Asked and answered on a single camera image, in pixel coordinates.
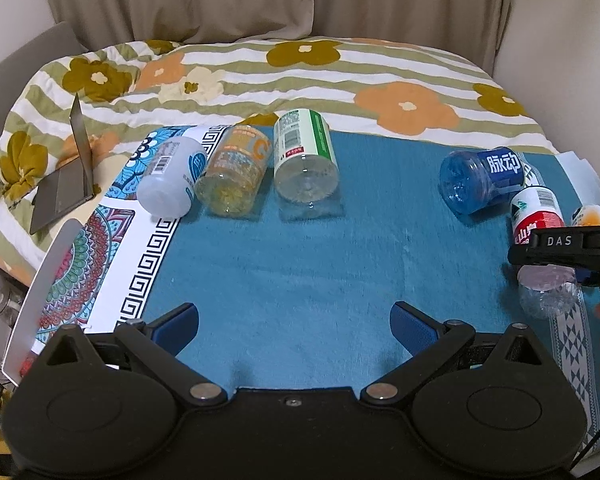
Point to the white frosted bottle cup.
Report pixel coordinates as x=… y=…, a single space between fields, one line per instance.
x=167 y=188

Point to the red label clear bottle cup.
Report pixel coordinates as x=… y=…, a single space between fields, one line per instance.
x=546 y=287

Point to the green white label bottle cup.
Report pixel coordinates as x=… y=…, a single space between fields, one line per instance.
x=305 y=164

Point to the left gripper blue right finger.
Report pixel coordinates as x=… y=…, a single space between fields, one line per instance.
x=434 y=347

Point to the yellow orange label bottle cup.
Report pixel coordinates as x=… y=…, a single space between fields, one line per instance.
x=231 y=181

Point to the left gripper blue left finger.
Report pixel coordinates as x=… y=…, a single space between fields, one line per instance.
x=155 y=345

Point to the blue label bottle cup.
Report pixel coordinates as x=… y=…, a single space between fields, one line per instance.
x=471 y=181

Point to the teal patterned table cloth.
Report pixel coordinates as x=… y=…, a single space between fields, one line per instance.
x=282 y=304

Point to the grey open laptop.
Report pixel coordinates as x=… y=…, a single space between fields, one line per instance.
x=70 y=185

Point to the floral striped quilt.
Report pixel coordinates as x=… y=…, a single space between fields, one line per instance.
x=127 y=90

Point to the beige curtain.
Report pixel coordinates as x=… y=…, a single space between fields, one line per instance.
x=470 y=28

